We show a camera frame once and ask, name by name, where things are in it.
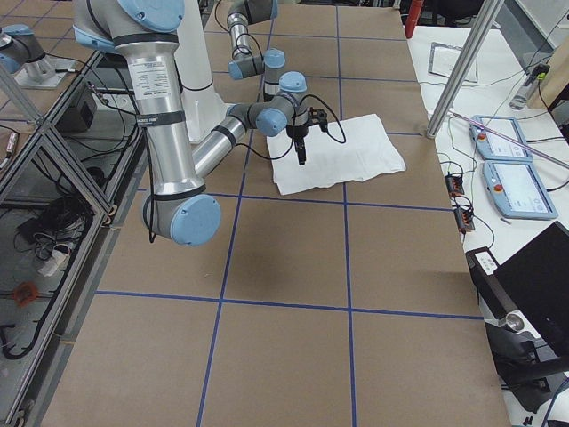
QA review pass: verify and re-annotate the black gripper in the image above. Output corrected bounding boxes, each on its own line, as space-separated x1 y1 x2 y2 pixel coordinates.
286 107 328 165

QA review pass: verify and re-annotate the white long-sleeve printed shirt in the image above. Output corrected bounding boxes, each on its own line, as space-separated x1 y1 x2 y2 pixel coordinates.
267 114 406 196

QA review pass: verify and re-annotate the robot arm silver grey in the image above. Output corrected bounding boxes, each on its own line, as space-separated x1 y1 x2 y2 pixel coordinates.
227 1 286 101
74 1 328 246

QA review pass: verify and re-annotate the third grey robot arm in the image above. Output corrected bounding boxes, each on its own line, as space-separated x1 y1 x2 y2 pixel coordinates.
1 24 65 90

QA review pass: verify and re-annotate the upper small relay board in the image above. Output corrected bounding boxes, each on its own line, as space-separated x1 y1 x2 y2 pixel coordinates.
445 173 465 197

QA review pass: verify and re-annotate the small relay board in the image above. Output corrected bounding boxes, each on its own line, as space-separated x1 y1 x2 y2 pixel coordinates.
445 173 465 197
453 205 476 234

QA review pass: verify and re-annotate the grey bordered white sheet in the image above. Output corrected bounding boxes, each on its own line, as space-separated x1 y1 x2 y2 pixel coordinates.
428 42 478 83

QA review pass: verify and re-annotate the red fire extinguisher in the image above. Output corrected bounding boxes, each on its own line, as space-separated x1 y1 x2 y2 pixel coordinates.
405 0 424 39

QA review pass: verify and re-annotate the lower small relay board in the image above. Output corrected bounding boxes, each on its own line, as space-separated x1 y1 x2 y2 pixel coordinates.
453 205 476 234

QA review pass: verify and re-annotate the upper blue teach pendant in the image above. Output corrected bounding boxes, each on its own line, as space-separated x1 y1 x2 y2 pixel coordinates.
469 115 533 163

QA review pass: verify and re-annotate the blue teach pendant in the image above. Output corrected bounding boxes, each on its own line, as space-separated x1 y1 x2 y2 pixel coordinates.
482 160 558 221
469 115 533 163

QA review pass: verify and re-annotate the black box white label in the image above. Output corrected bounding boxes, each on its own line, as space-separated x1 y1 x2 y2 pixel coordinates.
465 246 517 319

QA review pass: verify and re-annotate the lower blue teach pendant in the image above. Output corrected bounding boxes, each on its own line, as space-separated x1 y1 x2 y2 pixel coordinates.
482 160 558 221

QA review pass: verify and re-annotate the black power adapter box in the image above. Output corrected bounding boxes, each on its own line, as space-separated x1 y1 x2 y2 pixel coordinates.
55 85 97 133

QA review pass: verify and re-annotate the clear water bottle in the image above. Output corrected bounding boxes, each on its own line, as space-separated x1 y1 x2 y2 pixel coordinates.
509 63 550 110

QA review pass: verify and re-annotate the white power strip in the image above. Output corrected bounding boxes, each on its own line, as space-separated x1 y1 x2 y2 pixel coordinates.
38 246 69 277

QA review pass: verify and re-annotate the black laptop computer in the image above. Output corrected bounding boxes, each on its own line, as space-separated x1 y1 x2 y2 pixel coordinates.
494 222 568 356

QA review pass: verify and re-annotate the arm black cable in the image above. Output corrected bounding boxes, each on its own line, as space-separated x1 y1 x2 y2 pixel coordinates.
233 93 348 161

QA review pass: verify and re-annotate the aluminium frame post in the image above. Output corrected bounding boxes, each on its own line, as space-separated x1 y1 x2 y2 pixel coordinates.
426 0 504 139

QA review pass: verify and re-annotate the aluminium frame side rack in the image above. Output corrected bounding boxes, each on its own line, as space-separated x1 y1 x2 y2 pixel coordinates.
1 53 144 426

